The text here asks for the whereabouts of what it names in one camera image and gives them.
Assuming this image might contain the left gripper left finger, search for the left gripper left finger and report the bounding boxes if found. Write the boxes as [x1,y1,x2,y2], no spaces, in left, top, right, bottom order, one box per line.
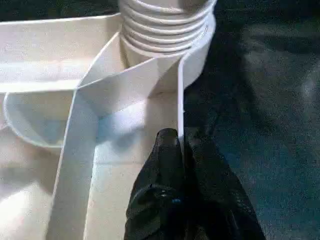
[124,128,187,240]

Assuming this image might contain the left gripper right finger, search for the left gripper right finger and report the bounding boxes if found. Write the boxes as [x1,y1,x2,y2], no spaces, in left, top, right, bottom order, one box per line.
[183,133,266,240]

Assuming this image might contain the white plastic table leg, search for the white plastic table leg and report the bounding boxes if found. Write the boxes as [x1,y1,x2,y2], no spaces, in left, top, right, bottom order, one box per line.
[119,0,217,56]

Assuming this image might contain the white plastic table top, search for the white plastic table top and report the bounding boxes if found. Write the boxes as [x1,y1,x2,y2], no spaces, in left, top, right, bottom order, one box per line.
[0,12,217,240]

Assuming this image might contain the black work mat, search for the black work mat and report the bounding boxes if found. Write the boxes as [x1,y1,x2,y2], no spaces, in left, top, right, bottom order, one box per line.
[0,0,320,240]

